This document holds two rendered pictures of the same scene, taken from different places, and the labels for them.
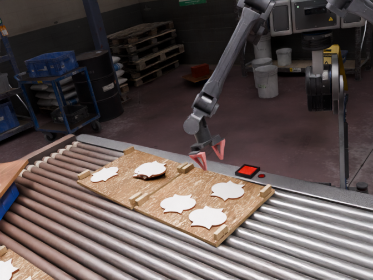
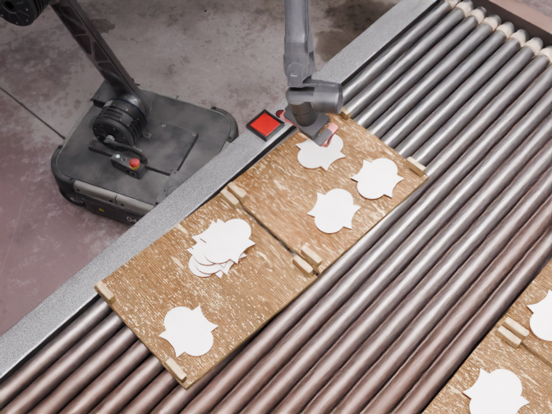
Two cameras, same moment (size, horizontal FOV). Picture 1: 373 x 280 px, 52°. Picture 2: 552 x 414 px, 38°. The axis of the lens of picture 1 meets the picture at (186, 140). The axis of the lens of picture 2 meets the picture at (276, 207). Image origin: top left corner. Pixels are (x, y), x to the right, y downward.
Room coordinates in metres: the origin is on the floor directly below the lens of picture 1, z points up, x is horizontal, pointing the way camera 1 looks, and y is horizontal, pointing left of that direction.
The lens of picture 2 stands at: (1.38, 1.18, 2.61)
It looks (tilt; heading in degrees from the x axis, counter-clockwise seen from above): 56 degrees down; 269
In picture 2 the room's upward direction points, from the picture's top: 1 degrees counter-clockwise
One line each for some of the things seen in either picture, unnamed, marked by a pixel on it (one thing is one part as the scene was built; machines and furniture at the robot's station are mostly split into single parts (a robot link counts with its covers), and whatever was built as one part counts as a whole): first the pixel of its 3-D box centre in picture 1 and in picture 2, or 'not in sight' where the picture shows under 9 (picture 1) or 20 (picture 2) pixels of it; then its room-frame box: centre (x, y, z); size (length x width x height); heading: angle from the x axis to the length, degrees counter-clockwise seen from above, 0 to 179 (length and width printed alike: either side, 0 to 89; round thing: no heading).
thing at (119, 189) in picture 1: (132, 175); (205, 283); (1.54, 0.27, 0.93); 0.41 x 0.35 x 0.02; 41
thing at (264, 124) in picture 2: (247, 171); (265, 126); (1.39, -0.22, 0.92); 0.06 x 0.06 x 0.01; 46
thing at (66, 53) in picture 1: (51, 64); not in sight; (4.73, 1.41, 0.96); 0.50 x 0.38 x 0.21; 62
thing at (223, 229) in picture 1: (220, 231); (416, 166); (1.00, -0.05, 0.95); 0.06 x 0.02 x 0.03; 133
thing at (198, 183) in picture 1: (202, 200); (326, 183); (1.23, -0.02, 0.93); 0.41 x 0.35 x 0.02; 43
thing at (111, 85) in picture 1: (96, 86); not in sight; (5.36, 1.10, 0.44); 0.59 x 0.59 x 0.88
